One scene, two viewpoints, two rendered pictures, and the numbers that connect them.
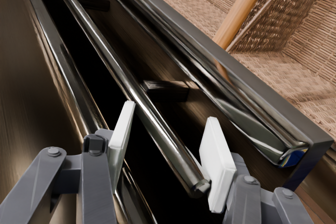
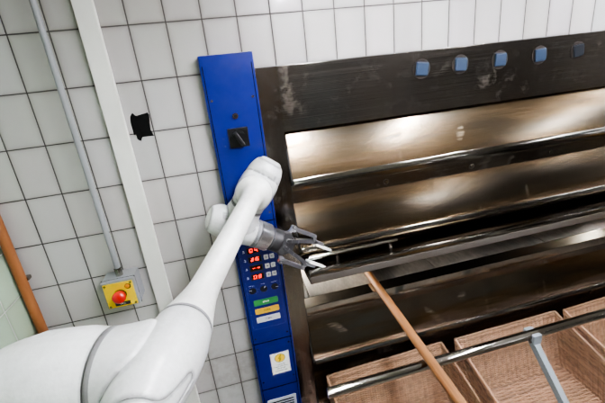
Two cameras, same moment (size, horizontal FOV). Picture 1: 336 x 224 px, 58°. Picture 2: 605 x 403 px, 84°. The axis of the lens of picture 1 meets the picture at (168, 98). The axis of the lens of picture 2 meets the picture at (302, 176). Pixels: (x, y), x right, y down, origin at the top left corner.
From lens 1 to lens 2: 1.05 m
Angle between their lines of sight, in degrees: 48
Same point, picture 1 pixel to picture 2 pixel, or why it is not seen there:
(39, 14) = (395, 229)
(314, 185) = (329, 330)
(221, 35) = (391, 305)
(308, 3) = not seen: outside the picture
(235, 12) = (396, 312)
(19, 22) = (396, 221)
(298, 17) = not seen: outside the picture
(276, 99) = (321, 278)
